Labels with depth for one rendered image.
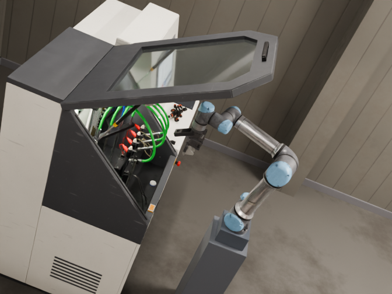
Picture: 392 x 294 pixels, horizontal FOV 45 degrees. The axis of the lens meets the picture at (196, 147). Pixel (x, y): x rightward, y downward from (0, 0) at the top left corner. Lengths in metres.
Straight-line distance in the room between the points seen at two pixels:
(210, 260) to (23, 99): 1.42
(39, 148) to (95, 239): 0.62
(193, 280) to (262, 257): 1.14
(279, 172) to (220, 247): 0.71
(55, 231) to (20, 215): 0.21
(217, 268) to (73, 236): 0.88
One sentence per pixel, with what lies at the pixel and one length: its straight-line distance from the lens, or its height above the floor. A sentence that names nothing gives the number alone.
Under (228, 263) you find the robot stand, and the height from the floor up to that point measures 0.69.
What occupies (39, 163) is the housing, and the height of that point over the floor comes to 1.08.
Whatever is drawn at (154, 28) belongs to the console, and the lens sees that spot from 3.11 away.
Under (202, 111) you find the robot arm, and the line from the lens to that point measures 2.44.
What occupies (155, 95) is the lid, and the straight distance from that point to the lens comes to 2.09.
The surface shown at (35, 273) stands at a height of 0.21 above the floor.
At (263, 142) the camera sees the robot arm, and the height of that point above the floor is 1.51.
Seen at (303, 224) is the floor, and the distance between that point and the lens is 4.68.
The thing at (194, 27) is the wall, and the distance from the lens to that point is 4.43.
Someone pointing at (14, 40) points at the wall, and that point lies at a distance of 5.13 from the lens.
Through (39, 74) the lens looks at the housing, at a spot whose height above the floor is 1.50.
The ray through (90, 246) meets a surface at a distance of 2.83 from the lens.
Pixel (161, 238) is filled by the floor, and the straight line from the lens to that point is 3.86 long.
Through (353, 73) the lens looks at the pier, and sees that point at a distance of 4.23.
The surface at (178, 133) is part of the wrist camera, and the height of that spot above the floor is 1.35.
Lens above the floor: 2.79
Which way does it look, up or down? 35 degrees down
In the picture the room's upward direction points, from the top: 24 degrees clockwise
